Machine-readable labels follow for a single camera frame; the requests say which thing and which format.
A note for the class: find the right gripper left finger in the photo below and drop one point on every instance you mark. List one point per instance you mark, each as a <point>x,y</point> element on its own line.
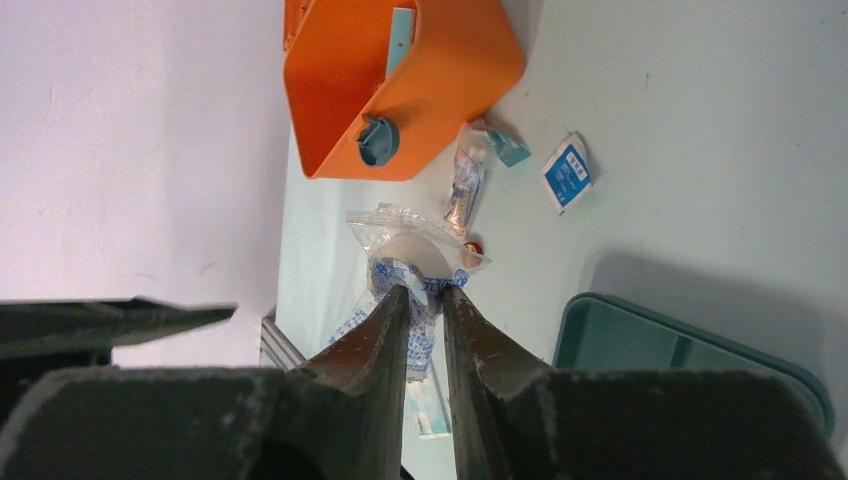
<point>336,416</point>

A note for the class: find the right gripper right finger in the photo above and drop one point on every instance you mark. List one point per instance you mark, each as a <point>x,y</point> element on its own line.
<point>517,417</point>

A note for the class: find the clear bag blue print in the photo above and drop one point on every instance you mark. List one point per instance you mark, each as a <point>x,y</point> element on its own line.
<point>418,253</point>

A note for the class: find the clear bag of swabs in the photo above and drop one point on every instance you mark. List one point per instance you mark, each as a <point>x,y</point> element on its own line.
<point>471,157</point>

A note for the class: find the orange medicine box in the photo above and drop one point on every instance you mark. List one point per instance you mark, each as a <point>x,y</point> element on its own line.
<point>355,118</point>

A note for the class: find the long white teal packet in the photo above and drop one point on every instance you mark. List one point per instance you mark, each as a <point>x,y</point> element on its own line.
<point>427,408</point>

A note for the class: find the teal divided tray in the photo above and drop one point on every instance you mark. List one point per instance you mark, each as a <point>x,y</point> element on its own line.
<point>604,332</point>

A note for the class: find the small red round tin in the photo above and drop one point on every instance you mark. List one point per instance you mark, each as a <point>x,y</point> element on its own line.
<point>473,251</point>

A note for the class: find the small blue white sachet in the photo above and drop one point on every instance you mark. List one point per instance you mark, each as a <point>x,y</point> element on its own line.
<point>566,176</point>

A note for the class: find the teal small packet by box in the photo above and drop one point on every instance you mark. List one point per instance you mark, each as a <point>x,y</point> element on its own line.
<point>509,151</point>

